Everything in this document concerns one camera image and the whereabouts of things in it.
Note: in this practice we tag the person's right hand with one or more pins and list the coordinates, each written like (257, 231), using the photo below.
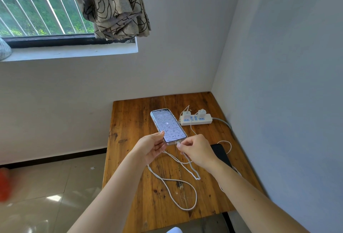
(201, 152)

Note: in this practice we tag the person's left hand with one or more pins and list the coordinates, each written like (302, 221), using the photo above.
(146, 148)

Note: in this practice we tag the person's left thumb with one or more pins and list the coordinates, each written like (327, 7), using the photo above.
(156, 136)

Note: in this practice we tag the person's right thumb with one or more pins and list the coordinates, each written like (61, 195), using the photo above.
(182, 147)

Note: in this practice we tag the smartphone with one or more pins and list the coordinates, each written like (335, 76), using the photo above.
(168, 125)

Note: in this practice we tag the person's left forearm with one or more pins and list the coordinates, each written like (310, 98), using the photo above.
(115, 195)

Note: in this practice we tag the person's right forearm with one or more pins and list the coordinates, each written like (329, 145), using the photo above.
(254, 200)

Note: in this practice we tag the white charger adapter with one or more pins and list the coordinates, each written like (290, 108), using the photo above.
(186, 115)
(202, 113)

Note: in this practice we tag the white power strip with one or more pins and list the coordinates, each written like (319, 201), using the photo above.
(204, 120)

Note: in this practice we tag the black phone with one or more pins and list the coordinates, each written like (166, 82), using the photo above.
(221, 153)

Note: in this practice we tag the white clothing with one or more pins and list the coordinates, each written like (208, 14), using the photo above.
(174, 230)

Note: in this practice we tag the black baseboard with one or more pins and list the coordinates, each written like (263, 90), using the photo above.
(53, 157)

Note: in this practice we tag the white window sill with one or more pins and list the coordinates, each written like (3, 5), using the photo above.
(75, 51)

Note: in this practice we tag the beige leaf-patterned curtain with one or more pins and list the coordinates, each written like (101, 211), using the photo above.
(112, 5)

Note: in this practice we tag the red blurred object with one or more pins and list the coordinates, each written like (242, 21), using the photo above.
(4, 184)

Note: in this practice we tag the white window railing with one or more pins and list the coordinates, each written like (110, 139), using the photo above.
(48, 10)

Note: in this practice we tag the grey cloth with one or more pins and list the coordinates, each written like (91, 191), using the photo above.
(4, 50)

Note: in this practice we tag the black window frame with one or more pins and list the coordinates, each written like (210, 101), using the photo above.
(67, 40)

